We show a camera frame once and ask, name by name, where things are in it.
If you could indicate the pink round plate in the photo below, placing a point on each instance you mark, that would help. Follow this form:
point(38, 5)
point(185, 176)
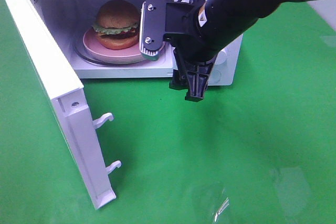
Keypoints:
point(90, 35)

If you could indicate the round white door button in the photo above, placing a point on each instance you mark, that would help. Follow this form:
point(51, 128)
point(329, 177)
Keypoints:
point(215, 76)

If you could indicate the glass microwave turntable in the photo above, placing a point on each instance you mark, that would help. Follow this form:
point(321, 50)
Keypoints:
point(86, 58)

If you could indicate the white microwave door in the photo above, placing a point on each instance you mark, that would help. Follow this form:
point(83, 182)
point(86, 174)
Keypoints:
point(67, 97)

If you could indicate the clear tape patch right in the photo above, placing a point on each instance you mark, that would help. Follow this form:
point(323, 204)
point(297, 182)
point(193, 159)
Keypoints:
point(292, 189)

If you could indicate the lower white microwave knob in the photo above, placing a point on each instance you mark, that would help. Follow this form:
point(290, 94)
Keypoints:
point(221, 57)

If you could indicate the clear tape patch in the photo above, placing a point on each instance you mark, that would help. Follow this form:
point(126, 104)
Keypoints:
point(211, 203)
point(292, 189)

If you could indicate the burger with lettuce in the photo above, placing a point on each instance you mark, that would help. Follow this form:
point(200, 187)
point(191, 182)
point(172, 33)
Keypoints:
point(117, 25)

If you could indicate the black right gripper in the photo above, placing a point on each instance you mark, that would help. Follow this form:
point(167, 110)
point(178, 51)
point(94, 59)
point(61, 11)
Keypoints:
point(183, 32)

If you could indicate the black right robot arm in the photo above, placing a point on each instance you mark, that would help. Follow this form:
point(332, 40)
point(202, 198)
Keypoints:
point(222, 21)

